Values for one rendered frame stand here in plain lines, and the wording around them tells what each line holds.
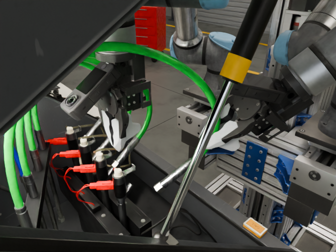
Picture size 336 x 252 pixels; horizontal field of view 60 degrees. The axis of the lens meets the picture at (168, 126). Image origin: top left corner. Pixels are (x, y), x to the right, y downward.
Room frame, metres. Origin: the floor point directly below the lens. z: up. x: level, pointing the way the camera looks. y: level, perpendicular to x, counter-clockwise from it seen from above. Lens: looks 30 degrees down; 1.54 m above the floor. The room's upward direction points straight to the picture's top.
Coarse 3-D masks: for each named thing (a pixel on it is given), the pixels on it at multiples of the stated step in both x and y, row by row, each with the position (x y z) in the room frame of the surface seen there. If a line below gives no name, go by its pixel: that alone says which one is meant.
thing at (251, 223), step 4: (248, 220) 0.51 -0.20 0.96; (252, 220) 0.51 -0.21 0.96; (248, 224) 0.50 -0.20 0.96; (252, 224) 0.50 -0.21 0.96; (256, 224) 0.50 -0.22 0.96; (248, 228) 0.49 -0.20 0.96; (256, 228) 0.48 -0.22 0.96; (260, 228) 0.48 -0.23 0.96; (264, 228) 0.49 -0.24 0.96; (252, 232) 0.48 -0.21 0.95; (260, 232) 0.47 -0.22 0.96; (264, 232) 0.48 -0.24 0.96; (260, 236) 0.47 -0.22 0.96
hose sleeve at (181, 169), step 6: (186, 162) 0.47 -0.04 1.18; (180, 168) 0.46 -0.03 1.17; (186, 168) 0.46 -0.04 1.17; (168, 174) 0.46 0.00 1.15; (174, 174) 0.46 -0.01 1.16; (180, 174) 0.46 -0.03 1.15; (162, 180) 0.45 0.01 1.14; (168, 180) 0.45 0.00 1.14; (174, 180) 0.45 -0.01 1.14; (162, 186) 0.45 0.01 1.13
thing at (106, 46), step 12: (96, 48) 0.42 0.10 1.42; (108, 48) 0.42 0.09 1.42; (120, 48) 0.43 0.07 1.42; (132, 48) 0.43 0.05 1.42; (144, 48) 0.44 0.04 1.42; (168, 60) 0.45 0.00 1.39; (192, 72) 0.47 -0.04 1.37; (204, 84) 0.47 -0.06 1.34; (12, 132) 0.37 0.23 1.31; (12, 144) 0.37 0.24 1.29; (12, 156) 0.37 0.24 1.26; (12, 168) 0.37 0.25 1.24; (12, 180) 0.36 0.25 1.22; (12, 192) 0.36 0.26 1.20; (24, 204) 0.37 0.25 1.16
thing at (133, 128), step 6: (114, 120) 0.48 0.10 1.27; (114, 126) 0.49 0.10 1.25; (132, 126) 0.51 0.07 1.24; (138, 126) 0.52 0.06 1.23; (114, 132) 0.49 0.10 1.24; (126, 132) 0.50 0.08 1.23; (132, 132) 0.51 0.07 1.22; (114, 138) 0.49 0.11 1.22; (126, 138) 0.50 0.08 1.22; (114, 144) 0.49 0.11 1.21; (120, 144) 0.48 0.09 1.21; (120, 150) 0.50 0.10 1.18
